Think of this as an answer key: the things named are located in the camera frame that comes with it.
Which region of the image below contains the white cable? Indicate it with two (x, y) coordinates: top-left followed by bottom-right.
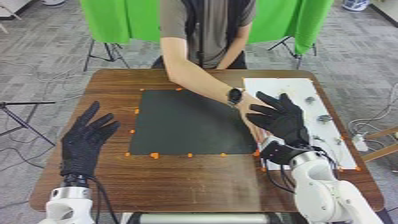
(344, 90), (398, 153)

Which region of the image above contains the black cable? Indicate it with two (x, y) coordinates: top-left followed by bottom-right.
(261, 159), (298, 195)
(87, 178), (121, 224)

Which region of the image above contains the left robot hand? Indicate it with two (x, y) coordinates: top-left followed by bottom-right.
(58, 100), (122, 179)

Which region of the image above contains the person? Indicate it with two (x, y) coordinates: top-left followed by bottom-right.
(149, 0), (273, 116)

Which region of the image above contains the blue and white vase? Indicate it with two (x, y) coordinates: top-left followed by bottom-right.
(341, 0), (373, 13)

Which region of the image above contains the black tripod stand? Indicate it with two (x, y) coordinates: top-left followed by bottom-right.
(0, 100), (58, 148)

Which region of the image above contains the dark mat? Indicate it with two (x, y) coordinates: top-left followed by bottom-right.
(128, 89), (259, 156)

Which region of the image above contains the black cloth stand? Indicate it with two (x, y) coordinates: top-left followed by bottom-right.
(264, 35), (321, 71)
(81, 39), (131, 73)

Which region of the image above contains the pale grey bar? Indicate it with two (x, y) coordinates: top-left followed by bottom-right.
(119, 212), (298, 224)

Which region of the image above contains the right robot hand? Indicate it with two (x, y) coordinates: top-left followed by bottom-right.
(243, 91), (312, 148)

